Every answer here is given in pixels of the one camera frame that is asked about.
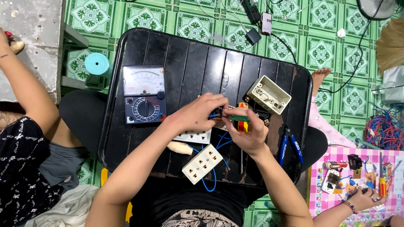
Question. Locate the person's left hand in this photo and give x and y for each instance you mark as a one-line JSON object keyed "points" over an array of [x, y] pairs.
{"points": [[192, 115]]}

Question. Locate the person's right hand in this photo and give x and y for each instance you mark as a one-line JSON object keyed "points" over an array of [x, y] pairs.
{"points": [[252, 135]]}

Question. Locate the person's left fingers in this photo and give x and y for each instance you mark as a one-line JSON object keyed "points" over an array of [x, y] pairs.
{"points": [[213, 101]]}

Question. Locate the person's right fingers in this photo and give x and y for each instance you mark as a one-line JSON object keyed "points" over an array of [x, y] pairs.
{"points": [[235, 129]]}

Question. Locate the small green screwdriver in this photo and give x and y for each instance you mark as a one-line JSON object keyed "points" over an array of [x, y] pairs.
{"points": [[239, 118]]}

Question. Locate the black socket module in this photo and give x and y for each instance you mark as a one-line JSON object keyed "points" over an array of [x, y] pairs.
{"points": [[217, 113]]}

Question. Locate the black slatted lap table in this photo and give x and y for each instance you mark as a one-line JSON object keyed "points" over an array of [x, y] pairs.
{"points": [[195, 69]]}

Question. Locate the cream plastic socket box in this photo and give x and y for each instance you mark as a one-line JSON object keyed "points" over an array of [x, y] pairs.
{"points": [[268, 94]]}

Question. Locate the white triple socket plate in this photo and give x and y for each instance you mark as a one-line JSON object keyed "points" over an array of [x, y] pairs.
{"points": [[202, 164]]}

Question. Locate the analog multimeter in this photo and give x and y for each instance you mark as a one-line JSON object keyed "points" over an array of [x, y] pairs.
{"points": [[144, 94]]}

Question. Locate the black power adapter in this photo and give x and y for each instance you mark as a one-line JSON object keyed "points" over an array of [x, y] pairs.
{"points": [[253, 36]]}

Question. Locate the person's black clothing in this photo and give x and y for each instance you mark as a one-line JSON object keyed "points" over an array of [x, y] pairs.
{"points": [[189, 201]]}

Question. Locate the black power strip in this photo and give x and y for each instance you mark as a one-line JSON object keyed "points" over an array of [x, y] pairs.
{"points": [[251, 11]]}

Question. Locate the pink cartoon table with parts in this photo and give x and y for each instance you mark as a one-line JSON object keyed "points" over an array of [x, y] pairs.
{"points": [[331, 157]]}

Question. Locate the teal plastic cup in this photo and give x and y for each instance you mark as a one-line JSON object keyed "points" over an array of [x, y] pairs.
{"points": [[97, 64]]}

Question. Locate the yellow plastic stool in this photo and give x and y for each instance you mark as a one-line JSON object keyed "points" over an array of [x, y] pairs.
{"points": [[104, 176]]}

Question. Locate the crumpled white paper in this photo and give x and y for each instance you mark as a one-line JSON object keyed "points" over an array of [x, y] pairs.
{"points": [[341, 32]]}

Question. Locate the white plastic bag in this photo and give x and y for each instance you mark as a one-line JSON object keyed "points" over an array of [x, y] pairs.
{"points": [[391, 85]]}

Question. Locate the straw broom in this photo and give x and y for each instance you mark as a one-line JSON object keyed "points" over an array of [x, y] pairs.
{"points": [[393, 47]]}

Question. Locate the white cloth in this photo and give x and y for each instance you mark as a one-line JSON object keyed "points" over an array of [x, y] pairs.
{"points": [[69, 208]]}

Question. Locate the grey fan base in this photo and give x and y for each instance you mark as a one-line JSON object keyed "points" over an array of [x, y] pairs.
{"points": [[375, 9]]}

